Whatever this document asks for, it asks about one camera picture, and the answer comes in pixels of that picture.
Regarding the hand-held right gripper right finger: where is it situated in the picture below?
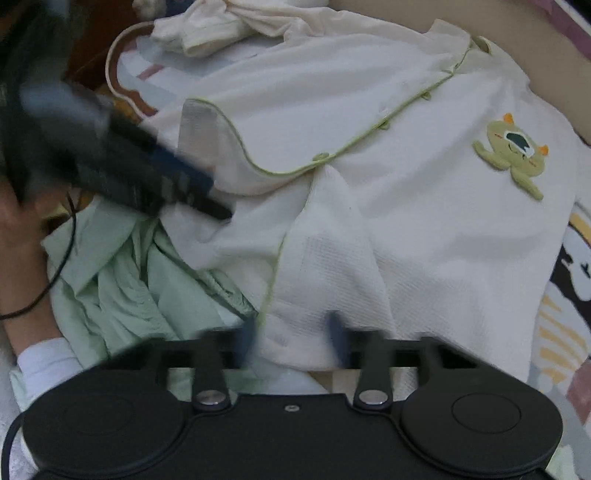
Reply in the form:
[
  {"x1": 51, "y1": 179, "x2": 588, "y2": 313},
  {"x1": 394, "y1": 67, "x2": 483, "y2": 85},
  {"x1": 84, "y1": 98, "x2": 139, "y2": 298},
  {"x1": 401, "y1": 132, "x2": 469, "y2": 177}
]
[{"x1": 325, "y1": 311, "x2": 478, "y2": 412}]

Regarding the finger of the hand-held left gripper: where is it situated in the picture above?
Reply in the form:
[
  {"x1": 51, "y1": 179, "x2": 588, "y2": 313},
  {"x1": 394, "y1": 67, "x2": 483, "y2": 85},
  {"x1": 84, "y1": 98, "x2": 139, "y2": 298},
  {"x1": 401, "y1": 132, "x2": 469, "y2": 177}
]
[{"x1": 78, "y1": 119, "x2": 234, "y2": 222}]

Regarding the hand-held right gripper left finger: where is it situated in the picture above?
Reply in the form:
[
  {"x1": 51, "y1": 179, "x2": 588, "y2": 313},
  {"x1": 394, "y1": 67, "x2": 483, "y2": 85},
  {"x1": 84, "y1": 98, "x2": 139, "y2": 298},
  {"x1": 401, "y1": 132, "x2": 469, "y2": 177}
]
[{"x1": 152, "y1": 318, "x2": 262, "y2": 413}]

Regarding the white shirt with green trim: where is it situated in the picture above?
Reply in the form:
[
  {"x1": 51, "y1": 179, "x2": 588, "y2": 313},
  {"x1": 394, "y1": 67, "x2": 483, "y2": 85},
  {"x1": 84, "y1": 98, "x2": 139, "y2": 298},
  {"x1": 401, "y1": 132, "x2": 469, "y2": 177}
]
[{"x1": 139, "y1": 18, "x2": 579, "y2": 385}]

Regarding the cream garment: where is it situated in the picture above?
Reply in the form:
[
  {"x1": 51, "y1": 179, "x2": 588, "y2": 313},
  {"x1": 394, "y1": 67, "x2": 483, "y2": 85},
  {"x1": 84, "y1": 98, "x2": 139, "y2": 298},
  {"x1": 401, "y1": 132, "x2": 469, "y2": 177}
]
[{"x1": 150, "y1": 0, "x2": 334, "y2": 59}]

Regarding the person's left forearm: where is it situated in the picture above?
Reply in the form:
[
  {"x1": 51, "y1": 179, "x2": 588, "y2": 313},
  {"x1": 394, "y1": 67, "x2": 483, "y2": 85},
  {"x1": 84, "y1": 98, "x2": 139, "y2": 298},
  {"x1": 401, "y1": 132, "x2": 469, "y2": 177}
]
[{"x1": 0, "y1": 249, "x2": 84, "y2": 416}]

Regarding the person's left hand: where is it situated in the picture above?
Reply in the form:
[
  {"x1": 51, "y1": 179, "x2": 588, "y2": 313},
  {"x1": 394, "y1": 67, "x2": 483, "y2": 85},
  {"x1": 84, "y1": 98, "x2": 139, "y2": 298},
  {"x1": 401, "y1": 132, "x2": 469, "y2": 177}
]
[{"x1": 0, "y1": 182, "x2": 49, "y2": 259}]

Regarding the light green garment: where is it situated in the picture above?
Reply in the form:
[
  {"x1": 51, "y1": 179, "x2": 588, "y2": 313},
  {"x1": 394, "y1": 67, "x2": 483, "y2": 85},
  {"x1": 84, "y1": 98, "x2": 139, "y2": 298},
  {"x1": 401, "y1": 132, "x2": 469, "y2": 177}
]
[{"x1": 9, "y1": 194, "x2": 333, "y2": 416}]

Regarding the grey white plush toy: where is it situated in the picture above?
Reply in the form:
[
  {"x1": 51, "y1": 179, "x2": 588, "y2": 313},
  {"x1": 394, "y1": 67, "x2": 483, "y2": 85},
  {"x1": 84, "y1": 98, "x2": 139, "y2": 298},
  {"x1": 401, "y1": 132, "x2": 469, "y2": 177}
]
[{"x1": 133, "y1": 0, "x2": 195, "y2": 19}]

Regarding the checked printed play mat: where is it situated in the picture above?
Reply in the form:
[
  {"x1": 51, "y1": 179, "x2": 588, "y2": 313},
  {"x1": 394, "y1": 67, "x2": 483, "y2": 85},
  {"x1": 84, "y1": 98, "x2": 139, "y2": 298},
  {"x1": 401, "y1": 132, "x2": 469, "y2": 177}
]
[{"x1": 104, "y1": 21, "x2": 591, "y2": 480}]

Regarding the quilt with purple border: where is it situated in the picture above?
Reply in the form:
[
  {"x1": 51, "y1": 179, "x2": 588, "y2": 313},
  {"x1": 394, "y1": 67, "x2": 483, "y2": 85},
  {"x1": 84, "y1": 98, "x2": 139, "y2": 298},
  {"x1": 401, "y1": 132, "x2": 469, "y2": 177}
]
[{"x1": 526, "y1": 0, "x2": 591, "y2": 52}]

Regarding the black cable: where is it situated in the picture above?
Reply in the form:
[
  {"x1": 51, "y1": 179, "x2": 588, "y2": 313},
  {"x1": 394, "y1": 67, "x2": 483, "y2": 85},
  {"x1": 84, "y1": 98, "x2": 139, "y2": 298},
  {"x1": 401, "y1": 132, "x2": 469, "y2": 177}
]
[{"x1": 0, "y1": 191, "x2": 79, "y2": 321}]

